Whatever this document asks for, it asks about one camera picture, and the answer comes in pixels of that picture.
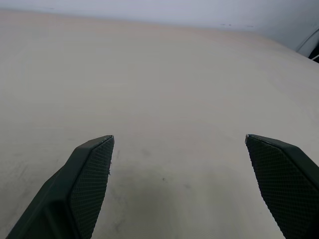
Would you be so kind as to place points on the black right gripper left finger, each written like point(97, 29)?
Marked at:
point(62, 199)

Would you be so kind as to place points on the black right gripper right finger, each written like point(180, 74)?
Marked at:
point(289, 189)

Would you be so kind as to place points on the black side desk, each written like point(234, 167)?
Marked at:
point(315, 51)

